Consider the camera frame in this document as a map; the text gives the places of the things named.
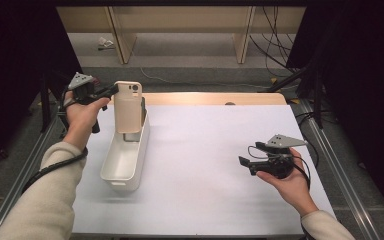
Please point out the beige wooden shelf unit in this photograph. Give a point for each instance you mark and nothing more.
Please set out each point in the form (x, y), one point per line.
(180, 18)

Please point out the pink small object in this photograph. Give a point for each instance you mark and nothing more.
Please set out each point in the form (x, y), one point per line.
(95, 81)

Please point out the black metal stand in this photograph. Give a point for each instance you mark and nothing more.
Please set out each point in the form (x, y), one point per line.
(45, 110)
(318, 100)

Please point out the white table sheet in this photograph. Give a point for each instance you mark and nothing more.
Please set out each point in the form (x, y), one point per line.
(196, 166)

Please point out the person's left hand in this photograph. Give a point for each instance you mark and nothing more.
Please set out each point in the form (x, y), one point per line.
(80, 120)

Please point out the crumpled white paper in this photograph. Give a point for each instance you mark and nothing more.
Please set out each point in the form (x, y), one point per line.
(105, 42)

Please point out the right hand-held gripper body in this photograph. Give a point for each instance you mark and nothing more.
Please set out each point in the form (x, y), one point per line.
(276, 165)

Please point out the wooden table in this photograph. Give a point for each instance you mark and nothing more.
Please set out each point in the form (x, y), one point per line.
(213, 99)

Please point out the person's right hand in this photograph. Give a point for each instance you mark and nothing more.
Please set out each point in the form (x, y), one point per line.
(293, 190)

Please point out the white plastic bin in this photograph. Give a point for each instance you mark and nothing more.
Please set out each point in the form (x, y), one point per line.
(123, 163)

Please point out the black curtain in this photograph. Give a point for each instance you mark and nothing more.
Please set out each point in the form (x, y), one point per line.
(363, 83)
(10, 66)

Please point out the beige phone case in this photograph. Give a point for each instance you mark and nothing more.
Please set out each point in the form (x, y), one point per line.
(126, 113)

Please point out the small dark table grommet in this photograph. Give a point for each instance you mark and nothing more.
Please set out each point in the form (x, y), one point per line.
(230, 103)

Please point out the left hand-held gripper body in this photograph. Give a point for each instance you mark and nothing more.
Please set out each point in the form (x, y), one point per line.
(83, 88)

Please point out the aluminium floor rail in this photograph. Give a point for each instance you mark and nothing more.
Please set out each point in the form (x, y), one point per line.
(353, 200)
(0, 220)

